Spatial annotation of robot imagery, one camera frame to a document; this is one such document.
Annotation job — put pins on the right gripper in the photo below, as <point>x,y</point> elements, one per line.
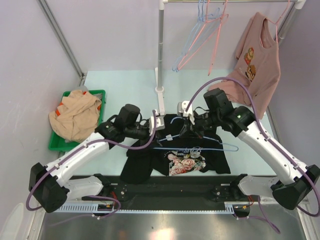
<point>189,129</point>

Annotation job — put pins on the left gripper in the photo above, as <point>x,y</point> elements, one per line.
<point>147,135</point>

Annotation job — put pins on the black t-shirt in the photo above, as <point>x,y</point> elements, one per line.
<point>140,163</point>

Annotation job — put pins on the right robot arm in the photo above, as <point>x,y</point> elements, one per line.
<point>294,179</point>

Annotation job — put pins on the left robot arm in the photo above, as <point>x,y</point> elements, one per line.
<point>52,185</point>

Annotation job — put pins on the pink mario t-shirt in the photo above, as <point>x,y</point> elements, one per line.
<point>258,65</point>

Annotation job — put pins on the pink hanger holding shirt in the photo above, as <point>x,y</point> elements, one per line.
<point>277,22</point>

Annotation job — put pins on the beige garment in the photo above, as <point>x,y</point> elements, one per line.
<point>74,128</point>

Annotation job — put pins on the green plastic bin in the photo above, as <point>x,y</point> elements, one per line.
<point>57,143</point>

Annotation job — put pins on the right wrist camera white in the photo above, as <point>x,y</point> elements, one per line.
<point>186,111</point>

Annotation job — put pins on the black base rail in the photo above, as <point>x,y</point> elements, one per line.
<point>178,193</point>

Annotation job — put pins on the white cable duct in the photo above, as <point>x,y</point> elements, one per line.
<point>96,208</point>

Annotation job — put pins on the pink wire hanger middle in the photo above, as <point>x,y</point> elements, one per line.
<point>221,21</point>

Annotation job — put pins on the pink wire hanger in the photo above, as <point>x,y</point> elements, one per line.
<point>208,24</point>
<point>221,21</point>

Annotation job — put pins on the pink wire hanger left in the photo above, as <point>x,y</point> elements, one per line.
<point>208,24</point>

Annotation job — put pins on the aluminium corner post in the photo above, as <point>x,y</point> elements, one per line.
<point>48,13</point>

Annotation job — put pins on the clothes rack metal frame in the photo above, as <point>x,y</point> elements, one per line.
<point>294,5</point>

